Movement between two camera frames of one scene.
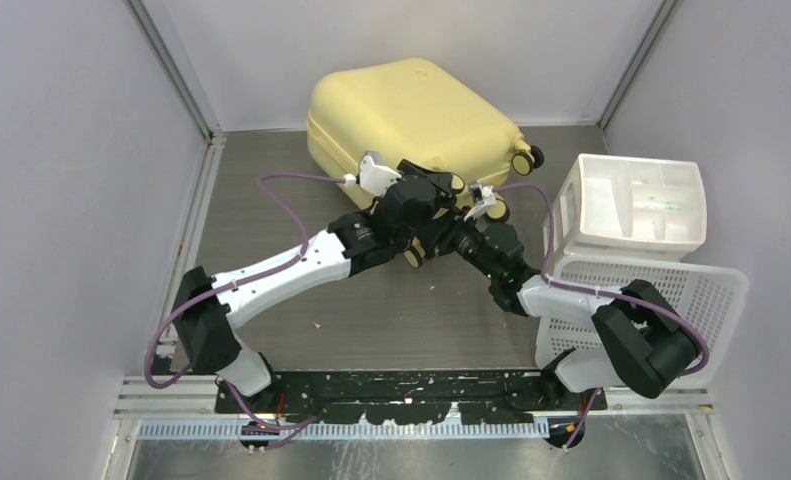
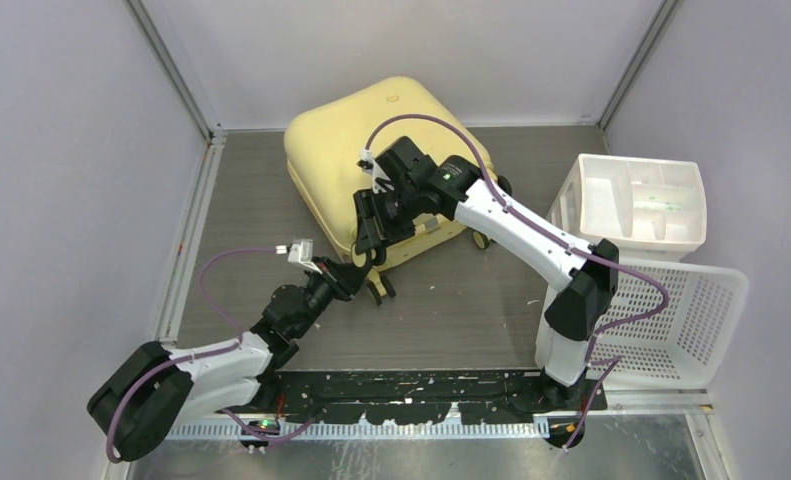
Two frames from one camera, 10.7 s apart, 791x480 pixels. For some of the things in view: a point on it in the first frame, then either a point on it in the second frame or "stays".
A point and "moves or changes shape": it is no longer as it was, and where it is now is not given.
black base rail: (482, 396) stays
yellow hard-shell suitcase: (414, 111) moves or changes shape
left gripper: (440, 179) -> (342, 278)
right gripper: (447, 240) -> (366, 205)
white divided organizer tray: (611, 206) stays
